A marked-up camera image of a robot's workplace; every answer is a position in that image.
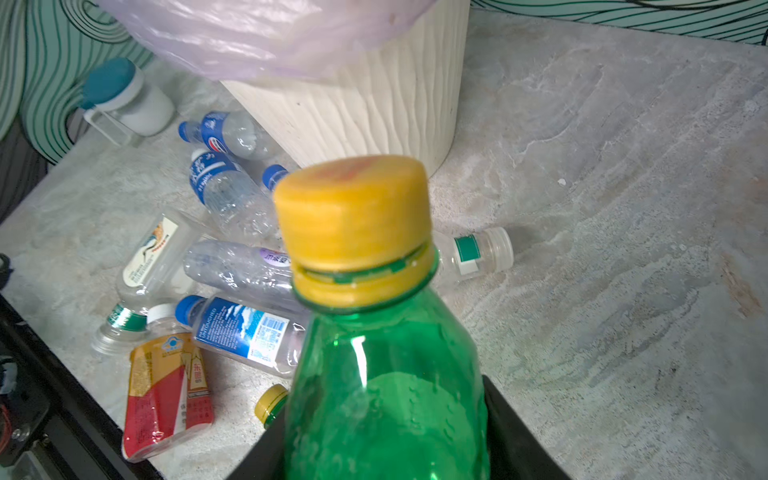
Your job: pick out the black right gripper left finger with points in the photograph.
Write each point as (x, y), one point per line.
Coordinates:
(266, 460)

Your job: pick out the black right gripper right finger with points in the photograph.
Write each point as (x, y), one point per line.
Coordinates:
(514, 452)

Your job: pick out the green soda bottle front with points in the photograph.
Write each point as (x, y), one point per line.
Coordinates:
(270, 403)

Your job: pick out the green soda bottle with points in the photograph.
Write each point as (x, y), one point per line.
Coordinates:
(270, 403)
(388, 385)

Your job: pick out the red yellow tea bottle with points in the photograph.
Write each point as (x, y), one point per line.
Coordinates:
(168, 400)

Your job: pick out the small clear green-band bottle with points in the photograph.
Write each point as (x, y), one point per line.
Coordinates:
(123, 330)

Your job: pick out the clear bottle green band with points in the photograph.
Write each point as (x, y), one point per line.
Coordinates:
(470, 256)

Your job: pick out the white label clear bottle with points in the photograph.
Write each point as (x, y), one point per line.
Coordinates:
(154, 273)

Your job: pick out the white ribbed waste bin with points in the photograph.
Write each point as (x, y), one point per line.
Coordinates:
(401, 99)

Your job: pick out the pink plastic bin liner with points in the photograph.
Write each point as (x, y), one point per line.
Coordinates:
(244, 40)

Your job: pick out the blue mountain label bottle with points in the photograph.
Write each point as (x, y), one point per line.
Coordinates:
(268, 337)

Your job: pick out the crushed purple label bottle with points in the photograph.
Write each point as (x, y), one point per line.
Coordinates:
(246, 272)

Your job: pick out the blue Chinese label water bottle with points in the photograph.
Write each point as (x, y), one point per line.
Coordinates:
(239, 208)

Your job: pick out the light blue label bottle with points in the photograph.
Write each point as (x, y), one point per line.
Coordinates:
(272, 175)

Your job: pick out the Pepsi label water bottle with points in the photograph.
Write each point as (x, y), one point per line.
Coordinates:
(235, 133)

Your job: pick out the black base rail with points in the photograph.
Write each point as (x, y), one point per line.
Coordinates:
(51, 428)

